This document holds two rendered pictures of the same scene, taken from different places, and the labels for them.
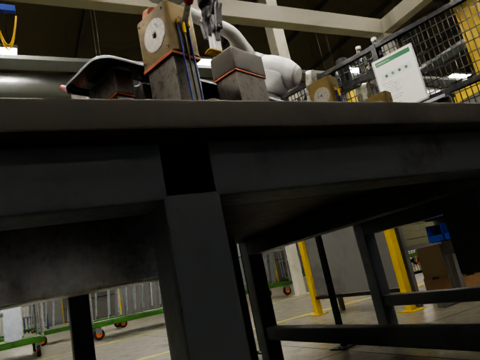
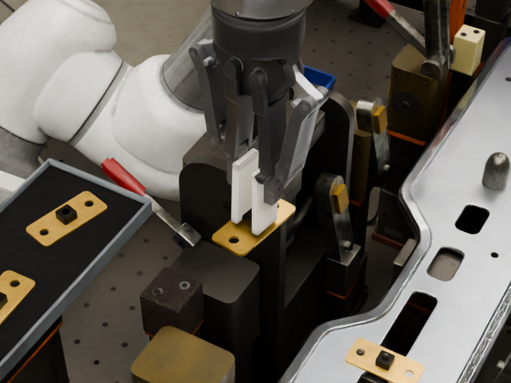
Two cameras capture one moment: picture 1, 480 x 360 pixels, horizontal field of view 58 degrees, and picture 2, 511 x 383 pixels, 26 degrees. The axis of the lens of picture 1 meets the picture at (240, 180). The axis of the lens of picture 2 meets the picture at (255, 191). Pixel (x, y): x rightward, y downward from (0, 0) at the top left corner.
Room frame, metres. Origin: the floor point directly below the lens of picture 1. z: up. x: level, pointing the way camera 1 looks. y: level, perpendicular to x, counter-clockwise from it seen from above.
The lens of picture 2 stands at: (0.71, 0.14, 1.99)
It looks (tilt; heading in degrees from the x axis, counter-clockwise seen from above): 44 degrees down; 348
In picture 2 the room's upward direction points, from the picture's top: straight up
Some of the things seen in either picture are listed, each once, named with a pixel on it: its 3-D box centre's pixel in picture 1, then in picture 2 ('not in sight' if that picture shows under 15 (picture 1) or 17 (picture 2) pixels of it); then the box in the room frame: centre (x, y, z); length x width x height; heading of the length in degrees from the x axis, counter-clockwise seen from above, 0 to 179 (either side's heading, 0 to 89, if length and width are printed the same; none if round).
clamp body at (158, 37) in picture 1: (181, 89); not in sight; (0.85, 0.08, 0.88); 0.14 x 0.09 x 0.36; 48
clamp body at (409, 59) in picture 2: not in sight; (400, 153); (1.89, -0.34, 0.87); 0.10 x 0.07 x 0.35; 48
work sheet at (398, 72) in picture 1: (399, 79); not in sight; (2.12, -0.91, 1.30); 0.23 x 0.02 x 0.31; 48
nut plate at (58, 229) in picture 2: not in sight; (66, 215); (1.56, 0.16, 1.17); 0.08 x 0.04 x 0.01; 123
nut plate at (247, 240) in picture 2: (216, 52); (254, 219); (1.41, -0.01, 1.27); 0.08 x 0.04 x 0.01; 129
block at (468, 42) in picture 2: not in sight; (454, 130); (1.91, -0.43, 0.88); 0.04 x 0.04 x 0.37; 48
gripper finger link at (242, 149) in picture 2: not in sight; (229, 156); (1.44, 0.01, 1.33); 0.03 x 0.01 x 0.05; 39
